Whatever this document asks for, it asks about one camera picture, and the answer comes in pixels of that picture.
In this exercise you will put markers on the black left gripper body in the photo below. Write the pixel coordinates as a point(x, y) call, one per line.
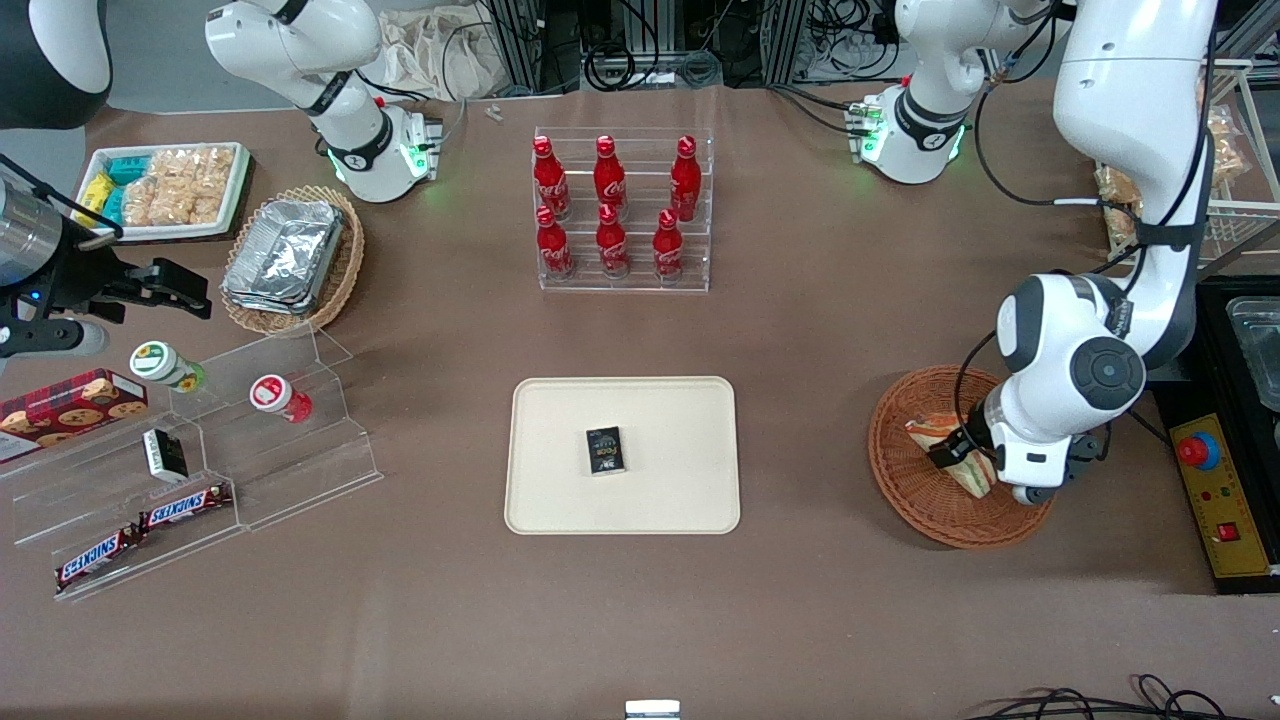
point(951, 447)

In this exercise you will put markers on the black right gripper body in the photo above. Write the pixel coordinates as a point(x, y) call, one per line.
point(78, 281)

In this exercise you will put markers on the triangle sandwich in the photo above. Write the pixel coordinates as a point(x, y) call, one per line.
point(922, 430)

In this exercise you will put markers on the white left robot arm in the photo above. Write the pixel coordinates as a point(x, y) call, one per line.
point(1130, 100)

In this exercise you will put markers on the brown wicker basket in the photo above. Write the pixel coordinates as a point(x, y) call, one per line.
point(920, 500)

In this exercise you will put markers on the white rectangular snack tray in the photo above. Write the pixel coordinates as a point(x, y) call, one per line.
point(240, 190)

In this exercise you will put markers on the aluminium foil tray stack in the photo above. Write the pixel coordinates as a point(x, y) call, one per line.
point(285, 255)

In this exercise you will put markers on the light wicker basket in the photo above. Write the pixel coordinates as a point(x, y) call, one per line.
point(345, 270)

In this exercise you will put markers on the beige plastic tray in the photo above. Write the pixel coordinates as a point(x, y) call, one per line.
point(660, 500)

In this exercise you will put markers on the green sunflower lid cup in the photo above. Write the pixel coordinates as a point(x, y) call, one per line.
point(160, 362)

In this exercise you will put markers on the teal snack packet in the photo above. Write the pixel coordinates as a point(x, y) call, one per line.
point(113, 205)
point(128, 168)

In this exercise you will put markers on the clear rice cracker bag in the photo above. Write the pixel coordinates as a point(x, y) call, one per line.
point(210, 185)
point(1228, 162)
point(1118, 215)
point(155, 190)
point(1220, 128)

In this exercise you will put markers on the yellow snack packet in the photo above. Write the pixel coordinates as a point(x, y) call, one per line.
point(95, 192)

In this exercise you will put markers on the red tartan cookie box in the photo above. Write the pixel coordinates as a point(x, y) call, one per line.
point(70, 412)

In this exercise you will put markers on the red strawberry lid cup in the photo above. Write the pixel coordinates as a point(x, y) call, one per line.
point(272, 393)

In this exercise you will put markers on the small black white box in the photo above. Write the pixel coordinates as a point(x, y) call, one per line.
point(165, 455)

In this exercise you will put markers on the clear acrylic stepped riser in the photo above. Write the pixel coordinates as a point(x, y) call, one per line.
point(310, 470)
point(60, 500)

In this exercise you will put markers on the Snickers chocolate bar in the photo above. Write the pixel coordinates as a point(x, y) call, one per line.
point(95, 560)
point(185, 507)

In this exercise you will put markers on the red emergency stop button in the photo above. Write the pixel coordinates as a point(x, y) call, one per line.
point(1197, 452)

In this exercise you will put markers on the black yellow control box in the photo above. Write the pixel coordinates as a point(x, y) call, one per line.
point(1225, 490)

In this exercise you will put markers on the cream cloth bag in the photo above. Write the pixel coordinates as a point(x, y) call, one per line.
point(440, 55)

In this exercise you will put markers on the red cola bottle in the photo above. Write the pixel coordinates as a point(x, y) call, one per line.
point(612, 245)
point(553, 248)
point(550, 180)
point(609, 178)
point(668, 250)
point(685, 182)

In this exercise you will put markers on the small black printed packet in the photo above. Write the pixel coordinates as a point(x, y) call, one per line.
point(605, 450)

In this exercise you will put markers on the clear acrylic bottle rack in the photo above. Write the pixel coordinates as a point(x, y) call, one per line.
point(640, 283)

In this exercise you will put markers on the small white device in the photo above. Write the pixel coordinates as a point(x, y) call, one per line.
point(652, 710)

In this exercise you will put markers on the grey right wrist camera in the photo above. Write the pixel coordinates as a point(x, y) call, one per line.
point(55, 338)

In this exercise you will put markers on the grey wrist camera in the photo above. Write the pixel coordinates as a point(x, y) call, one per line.
point(1030, 494)
point(55, 338)

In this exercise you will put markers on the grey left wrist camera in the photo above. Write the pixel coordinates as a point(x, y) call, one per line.
point(1030, 494)

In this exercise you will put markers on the aluminium frame post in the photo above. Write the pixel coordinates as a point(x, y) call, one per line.
point(785, 40)
point(520, 45)

